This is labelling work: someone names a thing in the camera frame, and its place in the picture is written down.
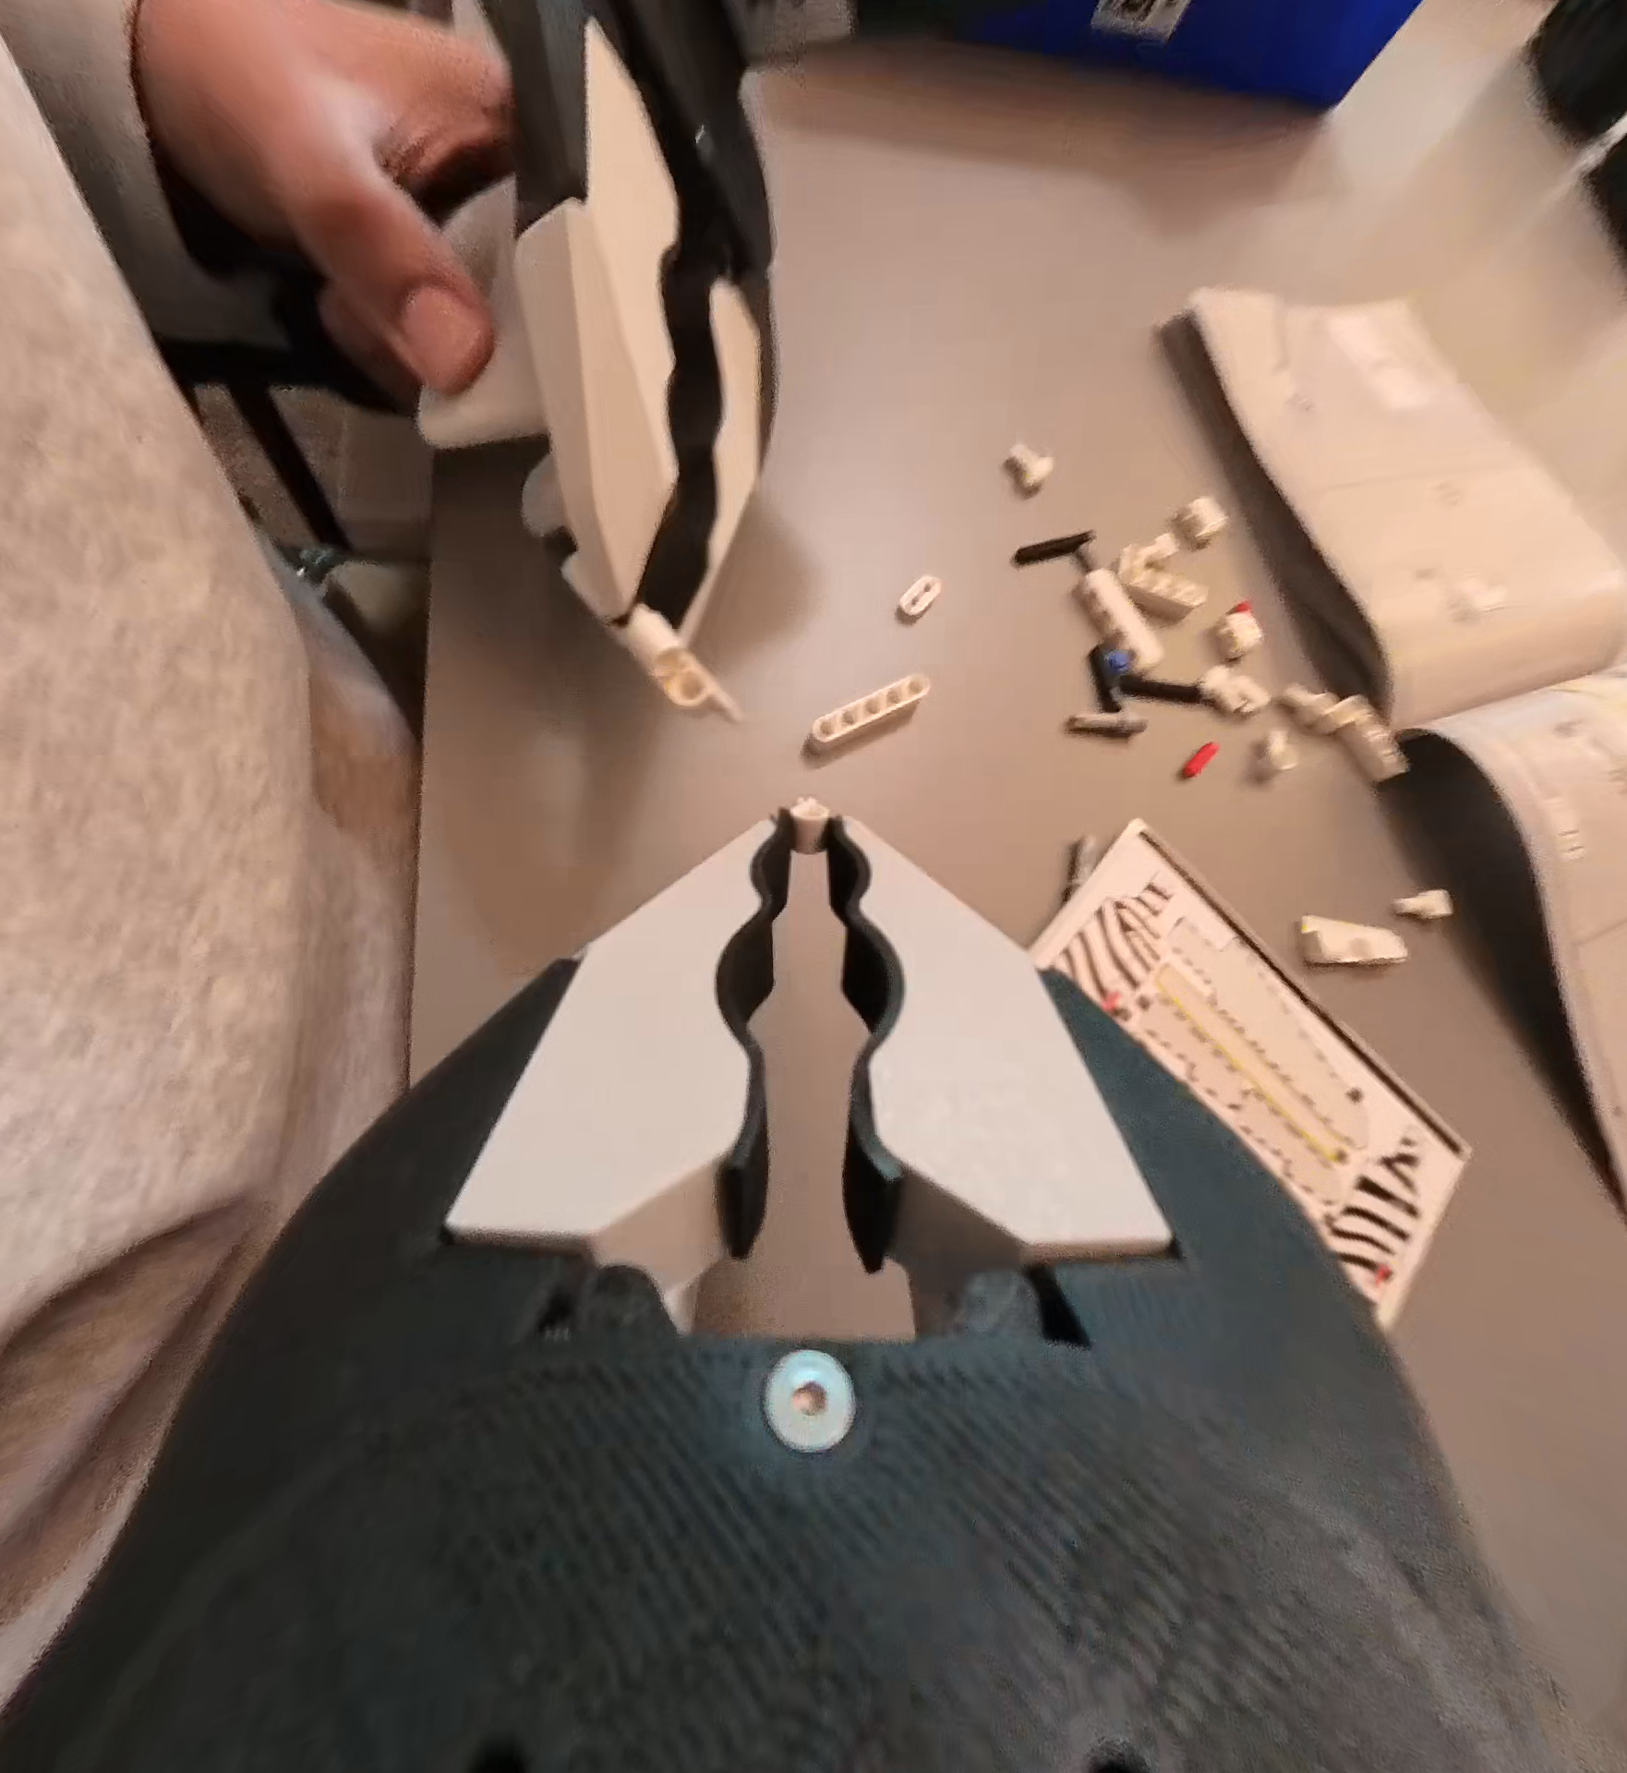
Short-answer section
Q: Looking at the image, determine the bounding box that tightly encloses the white five-hole lego beam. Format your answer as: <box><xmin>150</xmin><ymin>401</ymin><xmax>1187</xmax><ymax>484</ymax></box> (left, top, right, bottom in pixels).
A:
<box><xmin>805</xmin><ymin>674</ymin><xmax>928</xmax><ymax>756</ymax></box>

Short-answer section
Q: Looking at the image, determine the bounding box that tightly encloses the black round object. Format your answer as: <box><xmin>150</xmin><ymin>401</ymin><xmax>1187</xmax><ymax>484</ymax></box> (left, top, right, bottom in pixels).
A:
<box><xmin>1526</xmin><ymin>0</ymin><xmax>1627</xmax><ymax>313</ymax></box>

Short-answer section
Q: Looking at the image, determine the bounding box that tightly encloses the person's left hand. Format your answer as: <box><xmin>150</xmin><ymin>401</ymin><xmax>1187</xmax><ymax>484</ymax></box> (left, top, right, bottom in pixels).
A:
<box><xmin>131</xmin><ymin>0</ymin><xmax>517</xmax><ymax>397</ymax></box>

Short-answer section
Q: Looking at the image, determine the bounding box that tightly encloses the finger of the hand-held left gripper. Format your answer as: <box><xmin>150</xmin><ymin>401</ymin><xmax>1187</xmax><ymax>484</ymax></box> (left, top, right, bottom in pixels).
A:
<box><xmin>515</xmin><ymin>17</ymin><xmax>690</xmax><ymax>631</ymax></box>
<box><xmin>643</xmin><ymin>261</ymin><xmax>774</xmax><ymax>650</ymax></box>

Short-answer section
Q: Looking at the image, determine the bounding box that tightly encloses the pile of white lego pieces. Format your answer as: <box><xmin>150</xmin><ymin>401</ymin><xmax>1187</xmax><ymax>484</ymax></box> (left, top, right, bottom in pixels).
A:
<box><xmin>1004</xmin><ymin>443</ymin><xmax>1410</xmax><ymax>784</ymax></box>

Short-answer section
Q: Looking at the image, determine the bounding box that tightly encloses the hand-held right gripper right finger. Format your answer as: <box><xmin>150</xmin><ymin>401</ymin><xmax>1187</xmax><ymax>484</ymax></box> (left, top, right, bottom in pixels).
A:
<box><xmin>824</xmin><ymin>814</ymin><xmax>1174</xmax><ymax>1337</ymax></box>

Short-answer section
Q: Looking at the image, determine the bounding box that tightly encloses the blue plastic bin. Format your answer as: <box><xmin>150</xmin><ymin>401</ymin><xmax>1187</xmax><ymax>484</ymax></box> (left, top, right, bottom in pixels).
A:
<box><xmin>854</xmin><ymin>0</ymin><xmax>1423</xmax><ymax>106</ymax></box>

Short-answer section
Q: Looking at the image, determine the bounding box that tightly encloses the person's grey fleece clothing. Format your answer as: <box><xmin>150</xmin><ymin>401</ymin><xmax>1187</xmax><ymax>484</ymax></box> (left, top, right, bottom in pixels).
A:
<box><xmin>0</xmin><ymin>0</ymin><xmax>424</xmax><ymax>1773</ymax></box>

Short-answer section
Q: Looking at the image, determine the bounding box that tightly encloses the zebra print sticker sheet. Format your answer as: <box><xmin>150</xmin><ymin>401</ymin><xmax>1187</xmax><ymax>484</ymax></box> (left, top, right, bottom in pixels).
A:
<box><xmin>1030</xmin><ymin>818</ymin><xmax>1472</xmax><ymax>1332</ymax></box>

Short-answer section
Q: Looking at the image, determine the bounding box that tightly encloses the white lego connector with pin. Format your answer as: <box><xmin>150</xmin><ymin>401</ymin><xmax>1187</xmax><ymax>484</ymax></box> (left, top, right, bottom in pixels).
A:
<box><xmin>613</xmin><ymin>605</ymin><xmax>742</xmax><ymax>725</ymax></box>

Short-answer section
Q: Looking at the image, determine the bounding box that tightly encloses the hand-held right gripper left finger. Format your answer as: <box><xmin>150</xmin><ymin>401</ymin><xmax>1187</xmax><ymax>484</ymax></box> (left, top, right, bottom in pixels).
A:
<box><xmin>442</xmin><ymin>814</ymin><xmax>794</xmax><ymax>1334</ymax></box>

